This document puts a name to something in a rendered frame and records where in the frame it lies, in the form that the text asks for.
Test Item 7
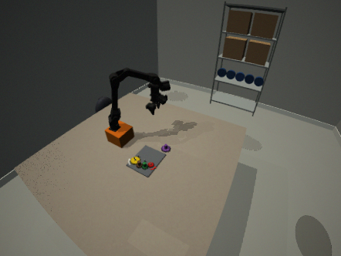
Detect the purple gear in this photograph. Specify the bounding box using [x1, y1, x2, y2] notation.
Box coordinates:
[161, 144, 171, 153]

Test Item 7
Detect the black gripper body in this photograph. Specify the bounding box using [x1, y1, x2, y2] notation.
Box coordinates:
[146, 93, 160, 110]

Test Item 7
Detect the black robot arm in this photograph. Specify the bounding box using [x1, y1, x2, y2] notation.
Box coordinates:
[108, 67, 171, 132]

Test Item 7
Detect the green gear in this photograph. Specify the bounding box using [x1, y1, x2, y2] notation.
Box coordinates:
[142, 162, 149, 170]

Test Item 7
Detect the yellow gear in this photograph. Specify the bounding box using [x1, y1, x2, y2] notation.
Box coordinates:
[130, 157, 140, 165]

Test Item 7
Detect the brown gear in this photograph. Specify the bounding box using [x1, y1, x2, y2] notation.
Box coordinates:
[136, 160, 143, 168]

